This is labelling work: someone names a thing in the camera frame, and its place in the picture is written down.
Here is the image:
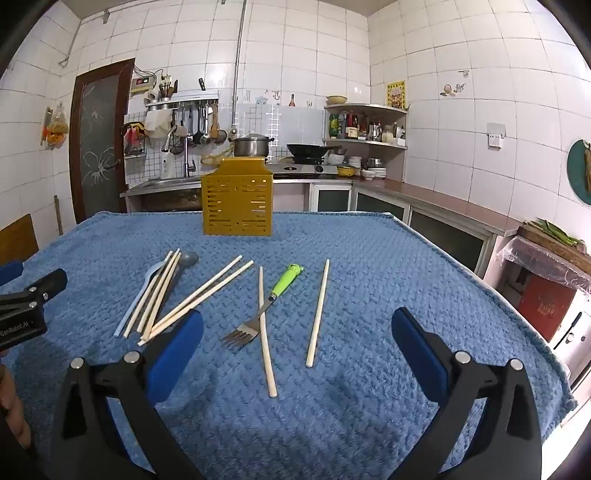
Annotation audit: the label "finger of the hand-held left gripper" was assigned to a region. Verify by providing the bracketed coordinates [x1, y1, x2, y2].
[0, 268, 68, 317]

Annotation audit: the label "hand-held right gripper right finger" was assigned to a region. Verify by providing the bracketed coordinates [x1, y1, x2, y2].
[392, 307, 543, 480]

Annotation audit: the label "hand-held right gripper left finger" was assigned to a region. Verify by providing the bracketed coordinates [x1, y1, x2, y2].
[51, 309, 206, 480]

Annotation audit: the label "green handled metal fork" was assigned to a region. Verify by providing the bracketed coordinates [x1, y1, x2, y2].
[222, 264, 304, 350]

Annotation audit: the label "yellow perforated utensil holder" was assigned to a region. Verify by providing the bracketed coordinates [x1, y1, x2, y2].
[201, 158, 274, 237]

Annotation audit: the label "person's left hand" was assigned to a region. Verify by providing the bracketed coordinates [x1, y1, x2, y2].
[0, 364, 32, 450]

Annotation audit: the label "light blue plastic spoon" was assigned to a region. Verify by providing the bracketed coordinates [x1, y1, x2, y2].
[114, 261, 167, 339]

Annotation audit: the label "blue textured table cloth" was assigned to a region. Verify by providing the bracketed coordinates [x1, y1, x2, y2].
[0, 210, 578, 480]

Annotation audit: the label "grey plastic spoon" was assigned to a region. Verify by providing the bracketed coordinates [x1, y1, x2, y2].
[154, 250, 199, 324]

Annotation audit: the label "kitchen counter cabinet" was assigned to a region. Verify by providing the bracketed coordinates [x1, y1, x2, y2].
[121, 178, 522, 278]

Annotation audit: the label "red box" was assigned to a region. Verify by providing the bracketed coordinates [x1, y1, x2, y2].
[517, 274, 578, 342]

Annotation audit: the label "stainless steel sink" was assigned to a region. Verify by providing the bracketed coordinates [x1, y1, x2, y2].
[121, 178, 204, 198]

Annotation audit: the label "brown door with glass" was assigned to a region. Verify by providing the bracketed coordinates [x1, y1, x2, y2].
[69, 58, 136, 224]

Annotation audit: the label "orange hanging bag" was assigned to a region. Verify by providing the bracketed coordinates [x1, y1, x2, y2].
[41, 105, 70, 149]

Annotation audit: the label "clear plastic sheet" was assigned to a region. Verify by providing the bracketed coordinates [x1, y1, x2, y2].
[499, 224, 591, 294]

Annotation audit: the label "green vegetables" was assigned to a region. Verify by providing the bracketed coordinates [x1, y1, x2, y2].
[531, 219, 587, 247]

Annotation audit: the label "metal faucet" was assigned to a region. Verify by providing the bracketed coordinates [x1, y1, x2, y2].
[161, 126, 197, 178]

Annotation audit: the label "stack of white bowls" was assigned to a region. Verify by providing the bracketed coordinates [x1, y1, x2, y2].
[360, 156, 387, 181]

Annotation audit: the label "white hanging bag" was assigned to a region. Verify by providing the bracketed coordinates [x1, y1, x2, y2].
[145, 108, 174, 139]

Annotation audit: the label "steel pot with lid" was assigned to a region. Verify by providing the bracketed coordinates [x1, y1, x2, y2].
[228, 134, 275, 158]

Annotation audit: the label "gas stove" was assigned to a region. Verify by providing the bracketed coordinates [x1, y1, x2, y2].
[267, 159, 340, 179]

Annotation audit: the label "white corner shelf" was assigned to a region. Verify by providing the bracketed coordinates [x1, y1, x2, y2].
[322, 102, 409, 151]

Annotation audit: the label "metal utensil rack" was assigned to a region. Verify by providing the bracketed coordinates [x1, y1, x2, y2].
[145, 90, 220, 112]

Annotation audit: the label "black wok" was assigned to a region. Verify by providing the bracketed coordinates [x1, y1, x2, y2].
[286, 143, 345, 162]

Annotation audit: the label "green round plate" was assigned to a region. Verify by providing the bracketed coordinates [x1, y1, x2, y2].
[567, 138, 591, 206]

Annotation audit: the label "wire wall basket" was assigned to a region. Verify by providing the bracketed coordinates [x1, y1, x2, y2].
[122, 122, 148, 158]

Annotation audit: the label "yellow wall poster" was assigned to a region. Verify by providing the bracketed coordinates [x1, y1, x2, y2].
[386, 80, 407, 110]

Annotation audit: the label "white wall pipe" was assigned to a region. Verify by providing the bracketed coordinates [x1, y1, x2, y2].
[232, 0, 246, 134]

